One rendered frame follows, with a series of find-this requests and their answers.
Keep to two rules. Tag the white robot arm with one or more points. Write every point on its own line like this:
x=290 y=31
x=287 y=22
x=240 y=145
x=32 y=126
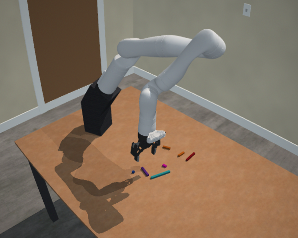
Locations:
x=206 y=44

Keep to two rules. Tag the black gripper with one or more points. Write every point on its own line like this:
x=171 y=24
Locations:
x=144 y=145

